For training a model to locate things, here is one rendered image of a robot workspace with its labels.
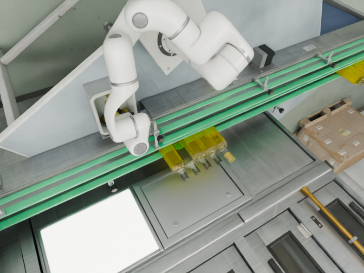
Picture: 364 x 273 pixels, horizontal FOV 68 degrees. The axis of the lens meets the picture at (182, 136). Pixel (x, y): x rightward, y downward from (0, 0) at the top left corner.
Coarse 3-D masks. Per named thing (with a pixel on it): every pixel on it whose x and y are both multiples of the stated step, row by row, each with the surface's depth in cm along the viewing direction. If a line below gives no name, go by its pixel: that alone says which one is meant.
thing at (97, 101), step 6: (108, 90) 100; (90, 96) 105; (96, 96) 99; (102, 96) 109; (132, 96) 108; (90, 102) 99; (96, 102) 110; (102, 102) 111; (126, 102) 118; (132, 102) 111; (96, 108) 112; (102, 108) 113; (120, 108) 119; (132, 108) 115; (96, 114) 105; (102, 114) 116; (96, 120) 107; (102, 126) 116; (102, 132) 113
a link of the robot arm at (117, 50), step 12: (120, 24) 81; (108, 36) 76; (120, 36) 75; (132, 36) 83; (108, 48) 73; (120, 48) 74; (132, 48) 78; (108, 60) 75; (120, 60) 75; (132, 60) 78; (108, 72) 79; (120, 72) 77; (132, 72) 79
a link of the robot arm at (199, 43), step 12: (216, 12) 76; (192, 24) 74; (204, 24) 76; (216, 24) 75; (228, 24) 75; (180, 36) 74; (192, 36) 75; (204, 36) 76; (216, 36) 76; (228, 36) 77; (240, 36) 78; (180, 48) 78; (192, 48) 76; (204, 48) 77; (216, 48) 78; (240, 48) 80; (192, 60) 80; (204, 60) 79
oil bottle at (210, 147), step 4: (200, 132) 129; (204, 132) 129; (196, 136) 127; (200, 136) 127; (204, 136) 127; (208, 136) 127; (200, 140) 126; (204, 140) 126; (208, 140) 126; (204, 144) 124; (208, 144) 124; (212, 144) 124; (204, 148) 123; (208, 148) 123; (212, 148) 123; (216, 148) 124; (208, 152) 122; (212, 152) 123; (216, 152) 124; (208, 156) 124
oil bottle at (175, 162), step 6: (162, 150) 122; (168, 150) 122; (174, 150) 122; (162, 156) 125; (168, 156) 120; (174, 156) 120; (168, 162) 120; (174, 162) 118; (180, 162) 118; (174, 168) 117; (180, 168) 117
